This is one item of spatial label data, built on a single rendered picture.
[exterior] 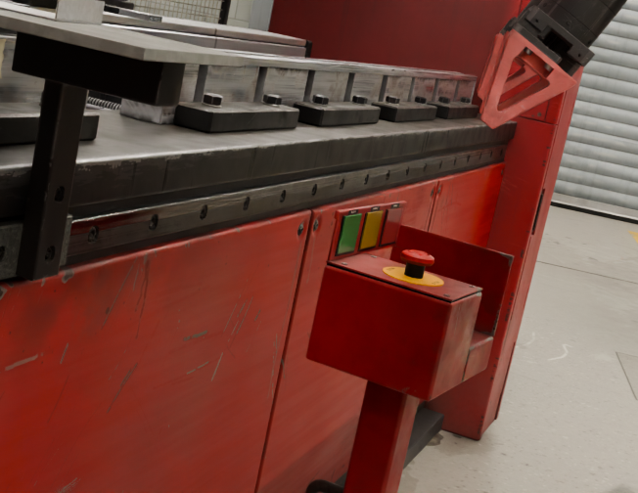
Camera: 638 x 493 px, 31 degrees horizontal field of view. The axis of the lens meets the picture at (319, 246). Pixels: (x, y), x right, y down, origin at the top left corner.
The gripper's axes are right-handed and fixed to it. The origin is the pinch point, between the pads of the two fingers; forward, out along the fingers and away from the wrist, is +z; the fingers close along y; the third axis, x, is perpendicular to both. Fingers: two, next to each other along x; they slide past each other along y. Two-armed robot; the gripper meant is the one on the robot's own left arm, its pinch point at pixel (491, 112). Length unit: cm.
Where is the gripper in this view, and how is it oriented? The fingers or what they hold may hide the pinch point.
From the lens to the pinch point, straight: 102.3
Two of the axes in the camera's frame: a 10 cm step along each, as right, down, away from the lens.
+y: -1.3, 1.7, -9.8
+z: -6.2, 7.6, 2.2
